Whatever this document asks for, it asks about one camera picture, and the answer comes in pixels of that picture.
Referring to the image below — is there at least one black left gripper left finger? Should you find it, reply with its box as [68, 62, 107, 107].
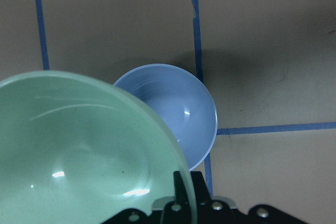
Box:
[173, 171, 191, 223]

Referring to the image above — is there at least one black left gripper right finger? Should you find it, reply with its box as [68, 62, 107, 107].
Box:
[190, 172, 211, 203]

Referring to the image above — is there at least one green ceramic bowl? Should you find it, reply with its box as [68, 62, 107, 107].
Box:
[1, 71, 197, 223]

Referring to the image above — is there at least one blue ceramic bowl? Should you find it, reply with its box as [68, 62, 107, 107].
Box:
[114, 63, 218, 170]

